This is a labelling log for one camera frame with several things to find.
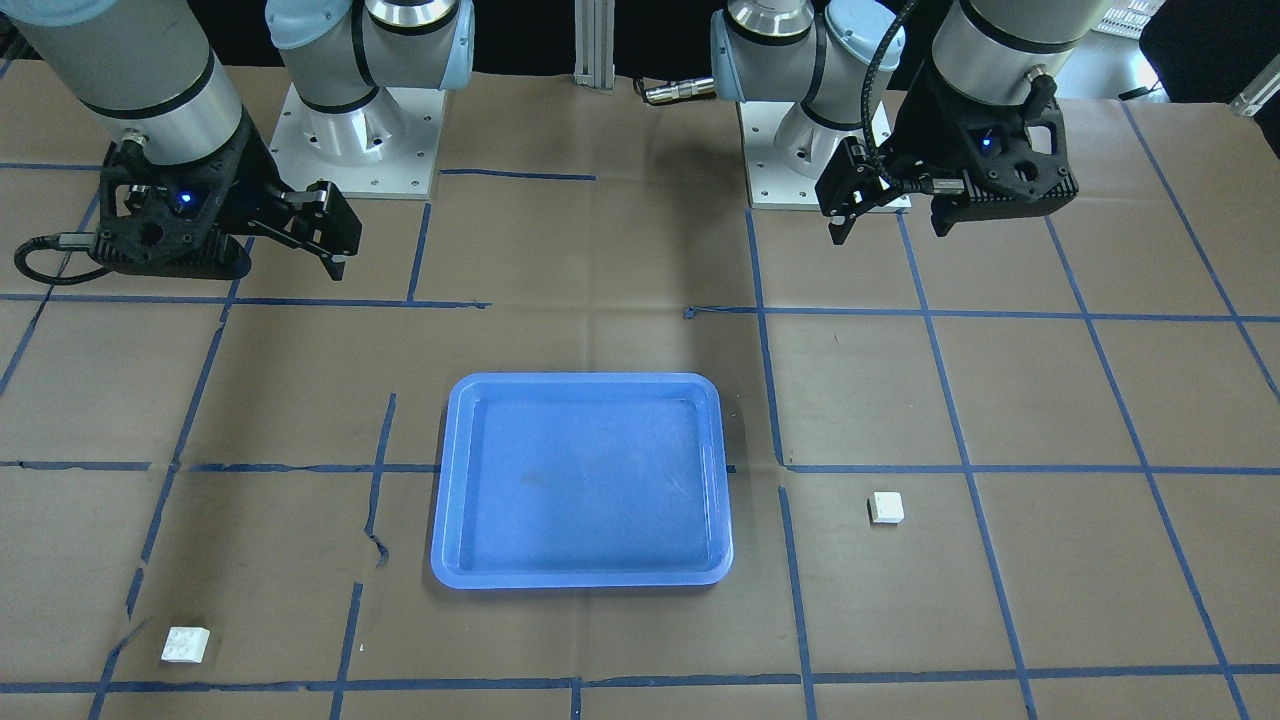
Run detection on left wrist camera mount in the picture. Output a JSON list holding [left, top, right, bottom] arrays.
[[886, 61, 1079, 237]]

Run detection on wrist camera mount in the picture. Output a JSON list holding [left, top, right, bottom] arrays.
[[886, 61, 1079, 237], [88, 140, 251, 281]]

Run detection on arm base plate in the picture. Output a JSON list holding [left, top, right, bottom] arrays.
[[737, 102, 859, 211], [270, 86, 449, 201]]

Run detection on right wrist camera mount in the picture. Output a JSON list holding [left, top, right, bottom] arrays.
[[88, 140, 251, 281]]

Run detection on white block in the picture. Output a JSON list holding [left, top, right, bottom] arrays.
[[160, 626, 211, 664], [867, 491, 906, 527]]

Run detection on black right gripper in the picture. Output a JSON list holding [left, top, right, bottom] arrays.
[[239, 150, 364, 282]]

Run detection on aluminium frame post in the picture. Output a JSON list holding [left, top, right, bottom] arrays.
[[572, 0, 616, 94]]

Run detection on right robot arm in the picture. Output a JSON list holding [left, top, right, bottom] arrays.
[[3, 1, 476, 287]]

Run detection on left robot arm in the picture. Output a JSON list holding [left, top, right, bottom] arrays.
[[710, 1, 1110, 246]]

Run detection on silver cable connector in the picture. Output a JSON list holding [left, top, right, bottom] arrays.
[[634, 77, 716, 108]]

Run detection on blue plastic tray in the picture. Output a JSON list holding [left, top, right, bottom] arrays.
[[430, 372, 735, 591]]

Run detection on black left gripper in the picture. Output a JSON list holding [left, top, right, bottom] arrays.
[[815, 138, 906, 246]]

